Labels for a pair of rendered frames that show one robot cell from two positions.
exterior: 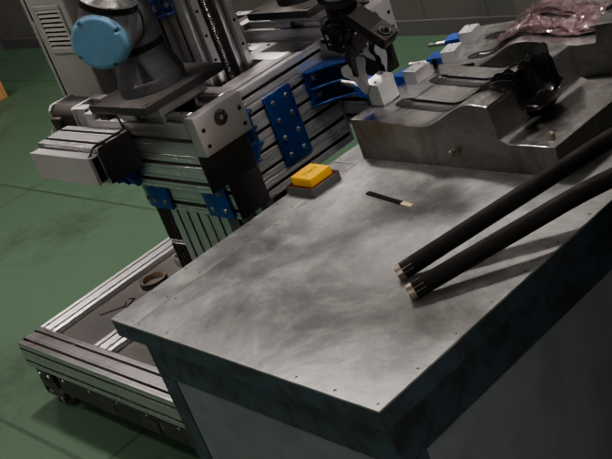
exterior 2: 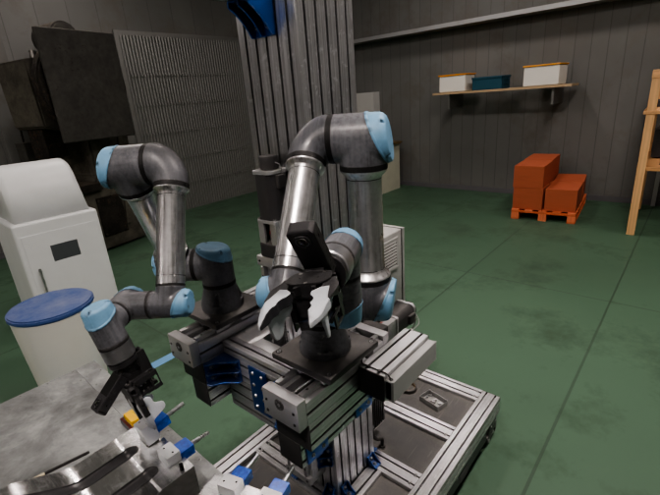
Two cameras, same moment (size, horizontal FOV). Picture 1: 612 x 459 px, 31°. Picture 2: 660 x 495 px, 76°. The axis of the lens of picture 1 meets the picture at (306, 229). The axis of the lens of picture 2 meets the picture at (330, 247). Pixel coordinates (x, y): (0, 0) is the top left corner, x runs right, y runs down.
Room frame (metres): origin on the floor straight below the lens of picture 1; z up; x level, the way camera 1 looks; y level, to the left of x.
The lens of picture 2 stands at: (2.46, -1.25, 1.72)
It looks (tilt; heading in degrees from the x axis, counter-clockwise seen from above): 20 degrees down; 78
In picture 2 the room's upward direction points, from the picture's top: 4 degrees counter-clockwise
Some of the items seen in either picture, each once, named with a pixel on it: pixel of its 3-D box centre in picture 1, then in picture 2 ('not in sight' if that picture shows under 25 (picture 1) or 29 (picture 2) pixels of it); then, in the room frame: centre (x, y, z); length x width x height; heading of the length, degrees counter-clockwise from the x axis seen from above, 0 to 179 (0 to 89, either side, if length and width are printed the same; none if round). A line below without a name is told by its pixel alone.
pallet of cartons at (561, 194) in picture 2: not in sight; (552, 185); (6.74, 3.64, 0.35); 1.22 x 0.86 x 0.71; 36
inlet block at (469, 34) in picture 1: (453, 42); (280, 487); (2.47, -0.47, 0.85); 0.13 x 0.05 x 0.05; 52
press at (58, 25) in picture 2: not in sight; (68, 143); (0.54, 4.85, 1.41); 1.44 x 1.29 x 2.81; 36
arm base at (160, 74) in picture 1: (145, 63); (221, 292); (2.36, 0.20, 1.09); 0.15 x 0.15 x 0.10
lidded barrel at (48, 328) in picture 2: not in sight; (63, 344); (1.21, 1.58, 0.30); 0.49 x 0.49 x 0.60
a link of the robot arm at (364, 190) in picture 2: not in sight; (364, 223); (2.77, -0.27, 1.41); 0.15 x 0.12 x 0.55; 152
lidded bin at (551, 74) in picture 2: not in sight; (545, 75); (6.89, 4.15, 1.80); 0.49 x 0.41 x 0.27; 126
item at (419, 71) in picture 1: (402, 77); (187, 447); (2.24, -0.31, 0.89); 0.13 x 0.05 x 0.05; 34
